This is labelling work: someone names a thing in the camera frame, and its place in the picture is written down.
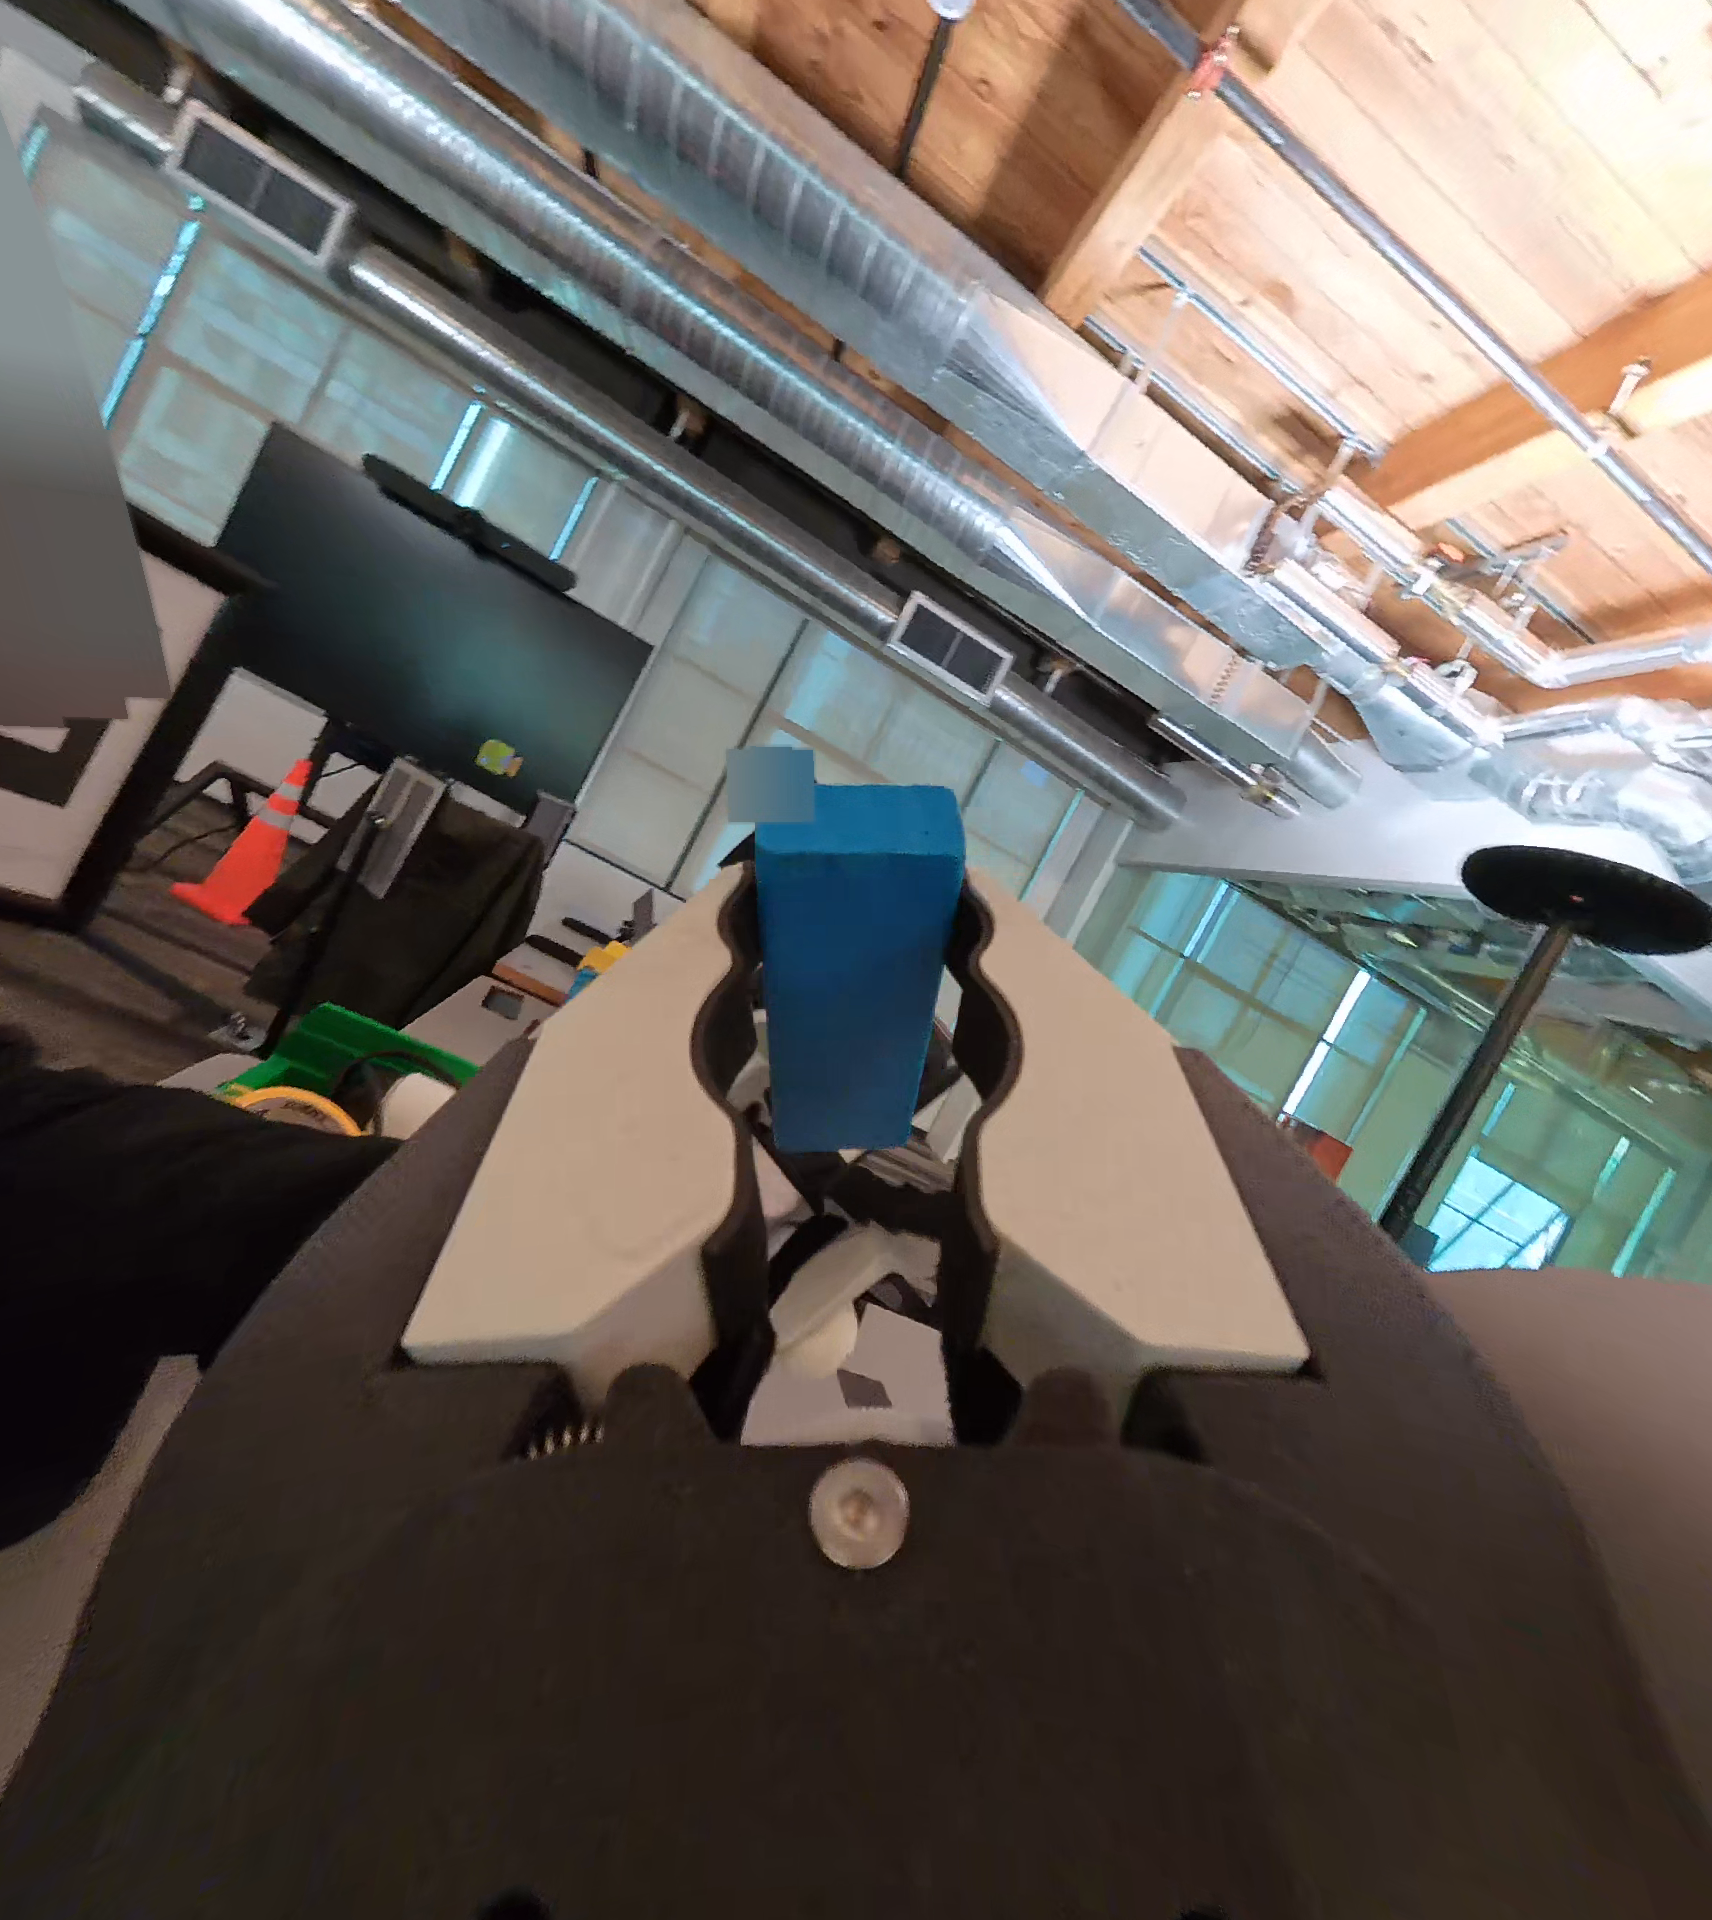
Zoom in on black floor lamp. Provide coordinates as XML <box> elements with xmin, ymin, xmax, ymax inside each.
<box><xmin>1380</xmin><ymin>843</ymin><xmax>1712</xmax><ymax>1231</ymax></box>

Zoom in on black camera bar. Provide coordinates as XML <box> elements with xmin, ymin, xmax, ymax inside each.
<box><xmin>364</xmin><ymin>454</ymin><xmax>575</xmax><ymax>587</ymax></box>

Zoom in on blue wooden block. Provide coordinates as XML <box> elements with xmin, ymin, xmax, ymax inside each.
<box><xmin>754</xmin><ymin>782</ymin><xmax>966</xmax><ymax>1153</ymax></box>

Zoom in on dark cloth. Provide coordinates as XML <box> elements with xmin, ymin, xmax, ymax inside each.
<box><xmin>247</xmin><ymin>793</ymin><xmax>545</xmax><ymax>1037</ymax></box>

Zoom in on person's left forearm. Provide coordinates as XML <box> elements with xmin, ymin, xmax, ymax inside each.
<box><xmin>0</xmin><ymin>913</ymin><xmax>399</xmax><ymax>1577</ymax></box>

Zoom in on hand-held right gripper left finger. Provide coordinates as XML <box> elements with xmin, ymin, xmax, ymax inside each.
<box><xmin>401</xmin><ymin>865</ymin><xmax>783</xmax><ymax>1403</ymax></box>

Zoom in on duct vent grille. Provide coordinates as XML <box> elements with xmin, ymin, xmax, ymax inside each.
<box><xmin>172</xmin><ymin>112</ymin><xmax>348</xmax><ymax>257</ymax></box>
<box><xmin>889</xmin><ymin>592</ymin><xmax>1015</xmax><ymax>696</ymax></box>

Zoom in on green plastic bin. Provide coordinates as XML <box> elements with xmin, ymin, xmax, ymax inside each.
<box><xmin>255</xmin><ymin>1002</ymin><xmax>479</xmax><ymax>1112</ymax></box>

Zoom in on white paper roll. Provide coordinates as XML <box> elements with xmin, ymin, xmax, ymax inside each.
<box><xmin>376</xmin><ymin>1067</ymin><xmax>466</xmax><ymax>1141</ymax></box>

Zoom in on black sheet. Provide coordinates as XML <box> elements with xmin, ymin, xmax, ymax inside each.
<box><xmin>1425</xmin><ymin>1266</ymin><xmax>1712</xmax><ymax>1920</ymax></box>

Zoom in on orange traffic cone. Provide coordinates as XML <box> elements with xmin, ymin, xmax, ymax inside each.
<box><xmin>170</xmin><ymin>760</ymin><xmax>315</xmax><ymax>927</ymax></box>

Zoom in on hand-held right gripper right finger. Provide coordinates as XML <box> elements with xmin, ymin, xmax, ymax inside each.
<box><xmin>937</xmin><ymin>870</ymin><xmax>1315</xmax><ymax>1403</ymax></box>

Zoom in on silver ventilation ducts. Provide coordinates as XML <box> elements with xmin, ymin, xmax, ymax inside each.
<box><xmin>75</xmin><ymin>0</ymin><xmax>1712</xmax><ymax>977</ymax></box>

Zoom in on large black screen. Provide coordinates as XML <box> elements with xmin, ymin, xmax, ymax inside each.
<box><xmin>218</xmin><ymin>423</ymin><xmax>652</xmax><ymax>819</ymax></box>

